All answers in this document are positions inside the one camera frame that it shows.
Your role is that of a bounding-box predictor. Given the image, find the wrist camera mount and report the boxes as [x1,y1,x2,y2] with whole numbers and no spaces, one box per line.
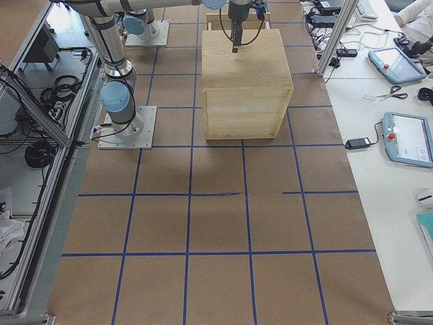
[252,0,267,21]

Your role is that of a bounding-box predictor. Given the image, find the wooden drawer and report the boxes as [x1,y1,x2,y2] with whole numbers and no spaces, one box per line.
[206,12,272,32]

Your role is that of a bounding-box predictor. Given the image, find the black phone device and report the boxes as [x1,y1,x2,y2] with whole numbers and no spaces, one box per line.
[336,49,358,58]

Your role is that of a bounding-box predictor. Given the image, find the lower teach pendant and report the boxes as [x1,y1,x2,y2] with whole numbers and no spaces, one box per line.
[382,112,432,169]

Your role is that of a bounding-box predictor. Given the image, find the upper teach pendant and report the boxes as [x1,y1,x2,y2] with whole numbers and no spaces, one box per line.
[368,47,427,85]

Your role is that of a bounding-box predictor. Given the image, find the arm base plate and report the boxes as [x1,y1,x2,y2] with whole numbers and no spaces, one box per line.
[124,20,170,47]
[97,106,157,150]

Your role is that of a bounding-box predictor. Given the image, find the black power adapter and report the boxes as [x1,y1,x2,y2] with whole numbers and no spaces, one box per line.
[309,16,338,28]

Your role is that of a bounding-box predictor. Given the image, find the teach pendant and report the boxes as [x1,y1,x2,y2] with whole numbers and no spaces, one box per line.
[368,47,427,85]
[382,112,432,169]

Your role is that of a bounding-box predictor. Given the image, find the light wooden drawer cabinet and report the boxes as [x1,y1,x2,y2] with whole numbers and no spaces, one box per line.
[202,29,294,140]

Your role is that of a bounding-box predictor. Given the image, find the black power brick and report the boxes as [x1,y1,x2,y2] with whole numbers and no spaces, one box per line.
[344,137,372,150]

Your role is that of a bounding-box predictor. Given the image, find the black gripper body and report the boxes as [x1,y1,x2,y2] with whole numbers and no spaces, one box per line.
[228,2,251,46]

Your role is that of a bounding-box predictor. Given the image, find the teal notebook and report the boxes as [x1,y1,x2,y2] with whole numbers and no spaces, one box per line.
[416,212,433,253]

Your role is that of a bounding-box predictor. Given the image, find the black handled scissors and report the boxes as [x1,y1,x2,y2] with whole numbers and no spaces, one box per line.
[376,85,408,101]

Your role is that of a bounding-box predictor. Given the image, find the right aluminium frame post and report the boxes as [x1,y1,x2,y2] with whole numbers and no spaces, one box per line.
[316,0,358,77]

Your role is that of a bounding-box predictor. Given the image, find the coiled black cable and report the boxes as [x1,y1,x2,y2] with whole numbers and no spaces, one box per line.
[24,139,55,169]

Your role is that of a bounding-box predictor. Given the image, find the aluminium guard frame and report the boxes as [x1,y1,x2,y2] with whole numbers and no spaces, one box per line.
[1,1,98,316]

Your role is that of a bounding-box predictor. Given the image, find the black control box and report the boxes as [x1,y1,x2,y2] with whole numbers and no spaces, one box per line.
[23,23,60,71]

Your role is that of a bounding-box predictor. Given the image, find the white computer mouse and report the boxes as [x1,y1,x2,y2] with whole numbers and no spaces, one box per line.
[415,188,433,209]

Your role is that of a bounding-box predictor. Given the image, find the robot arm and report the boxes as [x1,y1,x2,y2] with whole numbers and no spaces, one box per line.
[122,9,159,41]
[64,0,253,79]

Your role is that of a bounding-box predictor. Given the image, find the person in white shirt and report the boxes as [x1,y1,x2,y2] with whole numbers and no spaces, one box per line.
[394,0,432,38]

